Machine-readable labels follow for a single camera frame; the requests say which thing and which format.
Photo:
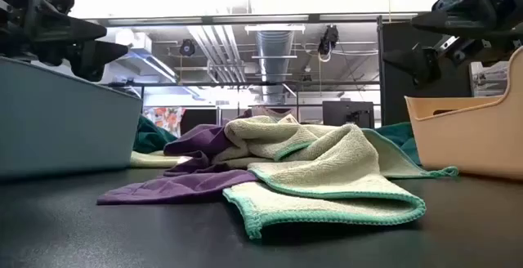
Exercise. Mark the beige plastic basket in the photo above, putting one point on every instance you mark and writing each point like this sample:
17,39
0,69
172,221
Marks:
470,141

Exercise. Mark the dark teal microfiber towel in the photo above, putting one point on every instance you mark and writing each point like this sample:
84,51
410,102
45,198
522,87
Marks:
402,137

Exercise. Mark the grey horizontal frame rail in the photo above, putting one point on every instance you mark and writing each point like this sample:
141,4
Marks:
261,18

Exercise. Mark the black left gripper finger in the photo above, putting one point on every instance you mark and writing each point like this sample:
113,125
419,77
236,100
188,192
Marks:
61,31
94,59

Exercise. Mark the cream towel with green edge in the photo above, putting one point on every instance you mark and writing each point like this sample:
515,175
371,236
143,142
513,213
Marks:
327,166

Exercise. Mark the dark green microfiber towel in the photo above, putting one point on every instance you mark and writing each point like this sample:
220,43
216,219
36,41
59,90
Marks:
149,139

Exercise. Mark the silver ventilation duct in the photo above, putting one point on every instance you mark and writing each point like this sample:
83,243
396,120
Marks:
274,45

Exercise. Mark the round black ceiling camera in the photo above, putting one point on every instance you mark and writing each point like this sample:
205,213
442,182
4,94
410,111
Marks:
187,47

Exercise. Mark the black horizontal pipe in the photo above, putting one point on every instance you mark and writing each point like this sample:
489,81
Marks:
229,83

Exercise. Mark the colourful floral fabric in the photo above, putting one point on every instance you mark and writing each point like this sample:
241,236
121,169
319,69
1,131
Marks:
169,119

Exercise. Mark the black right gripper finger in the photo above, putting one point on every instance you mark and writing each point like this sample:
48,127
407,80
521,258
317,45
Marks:
449,23
421,63

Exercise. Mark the blue-grey plastic basket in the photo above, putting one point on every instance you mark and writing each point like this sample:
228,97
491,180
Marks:
61,129

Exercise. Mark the purple microfiber towel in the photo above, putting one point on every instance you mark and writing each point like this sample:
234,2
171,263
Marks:
184,186

